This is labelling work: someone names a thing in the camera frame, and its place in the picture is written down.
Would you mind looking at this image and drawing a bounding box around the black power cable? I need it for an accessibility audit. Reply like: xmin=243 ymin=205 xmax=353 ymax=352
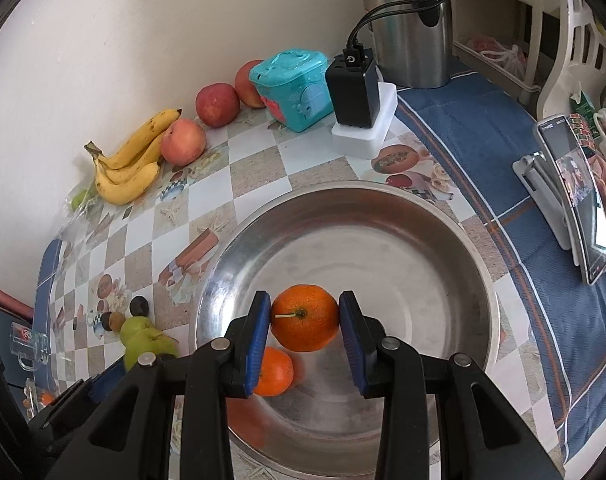
xmin=344 ymin=0 xmax=494 ymax=57

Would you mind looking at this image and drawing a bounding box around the middle red apple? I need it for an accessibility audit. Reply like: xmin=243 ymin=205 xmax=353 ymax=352
xmin=195 ymin=82 xmax=240 ymax=128

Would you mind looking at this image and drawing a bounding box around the teal plastic box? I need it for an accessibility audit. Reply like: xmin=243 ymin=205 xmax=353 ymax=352
xmin=249 ymin=49 xmax=333 ymax=132

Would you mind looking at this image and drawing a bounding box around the clear container with orange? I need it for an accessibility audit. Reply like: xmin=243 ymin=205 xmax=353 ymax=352
xmin=22 ymin=378 xmax=55 ymax=419

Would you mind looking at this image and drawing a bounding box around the silver metal plate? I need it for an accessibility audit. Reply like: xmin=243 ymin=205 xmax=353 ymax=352
xmin=192 ymin=182 xmax=500 ymax=479

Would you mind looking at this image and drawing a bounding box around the brown fruit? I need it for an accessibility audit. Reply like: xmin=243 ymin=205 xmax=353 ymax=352
xmin=108 ymin=312 xmax=125 ymax=333

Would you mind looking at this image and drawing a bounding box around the dark avocado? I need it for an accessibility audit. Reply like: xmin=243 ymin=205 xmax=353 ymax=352
xmin=128 ymin=296 xmax=150 ymax=318

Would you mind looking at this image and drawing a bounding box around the patterned tablecloth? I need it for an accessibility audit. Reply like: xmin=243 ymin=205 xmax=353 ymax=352
xmin=32 ymin=54 xmax=606 ymax=480

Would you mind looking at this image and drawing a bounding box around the clear container with green fruits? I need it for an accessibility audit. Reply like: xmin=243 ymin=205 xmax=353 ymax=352
xmin=57 ymin=181 xmax=114 ymax=245

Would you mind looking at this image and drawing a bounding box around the green mango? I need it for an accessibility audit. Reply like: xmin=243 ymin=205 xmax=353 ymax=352
xmin=120 ymin=316 xmax=179 ymax=372

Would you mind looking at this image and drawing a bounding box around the glass mug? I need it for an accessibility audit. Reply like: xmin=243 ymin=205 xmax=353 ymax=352
xmin=10 ymin=322 xmax=50 ymax=372

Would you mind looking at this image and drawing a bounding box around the orange with stem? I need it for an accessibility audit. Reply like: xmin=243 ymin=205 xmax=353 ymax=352
xmin=271 ymin=285 xmax=339 ymax=352

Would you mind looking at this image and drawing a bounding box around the dark plum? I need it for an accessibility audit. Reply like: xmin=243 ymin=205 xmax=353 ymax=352
xmin=100 ymin=312 xmax=112 ymax=332

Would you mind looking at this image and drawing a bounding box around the right red apple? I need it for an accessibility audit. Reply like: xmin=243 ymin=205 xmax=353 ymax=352
xmin=233 ymin=60 xmax=265 ymax=110

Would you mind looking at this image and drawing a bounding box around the front red apple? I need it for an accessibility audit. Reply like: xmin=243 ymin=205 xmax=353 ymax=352
xmin=161 ymin=118 xmax=207 ymax=167

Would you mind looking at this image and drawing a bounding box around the black power adapter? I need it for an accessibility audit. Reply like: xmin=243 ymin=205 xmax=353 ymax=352
xmin=325 ymin=42 xmax=380 ymax=129

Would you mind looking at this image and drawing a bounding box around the yellow banana bunch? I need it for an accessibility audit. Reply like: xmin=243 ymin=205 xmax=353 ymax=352
xmin=84 ymin=108 xmax=181 ymax=206

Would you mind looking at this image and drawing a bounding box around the smartphone on stand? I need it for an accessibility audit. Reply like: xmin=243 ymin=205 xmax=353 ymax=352
xmin=534 ymin=115 xmax=606 ymax=285

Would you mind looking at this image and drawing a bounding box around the red apple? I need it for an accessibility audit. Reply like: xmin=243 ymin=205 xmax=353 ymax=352
xmin=233 ymin=60 xmax=265 ymax=110
xmin=161 ymin=118 xmax=207 ymax=167
xmin=195 ymin=82 xmax=240 ymax=128

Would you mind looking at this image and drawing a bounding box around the large front orange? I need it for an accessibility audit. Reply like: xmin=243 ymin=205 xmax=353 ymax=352
xmin=253 ymin=348 xmax=294 ymax=398

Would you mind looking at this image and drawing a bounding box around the steel kettle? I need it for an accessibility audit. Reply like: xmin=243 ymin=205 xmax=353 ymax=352
xmin=364 ymin=0 xmax=453 ymax=89

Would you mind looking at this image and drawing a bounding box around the white power strip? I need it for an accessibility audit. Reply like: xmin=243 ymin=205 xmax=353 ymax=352
xmin=330 ymin=80 xmax=400 ymax=161

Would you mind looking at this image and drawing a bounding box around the white phone stand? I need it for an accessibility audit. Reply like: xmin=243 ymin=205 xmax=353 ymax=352
xmin=512 ymin=152 xmax=580 ymax=266

